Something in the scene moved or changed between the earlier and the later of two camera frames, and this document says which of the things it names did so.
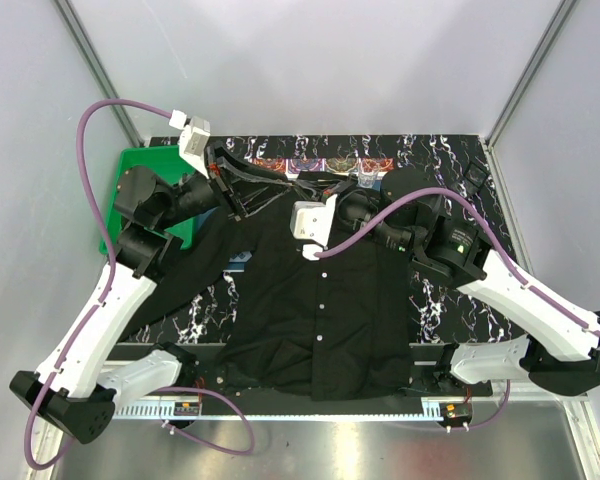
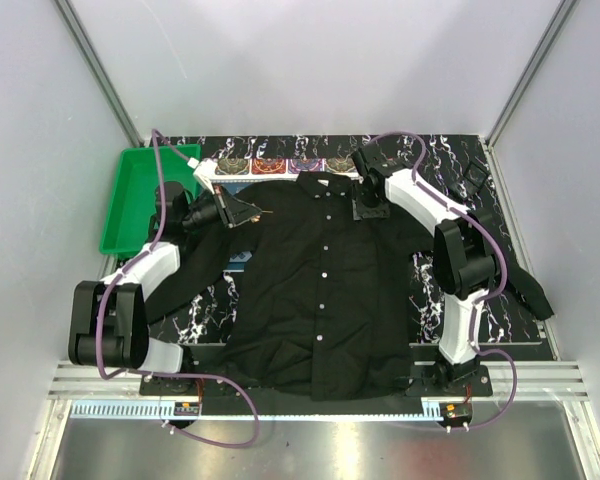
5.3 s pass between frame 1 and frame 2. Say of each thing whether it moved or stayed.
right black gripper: moved
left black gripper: moved
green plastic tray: stayed
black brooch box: stayed
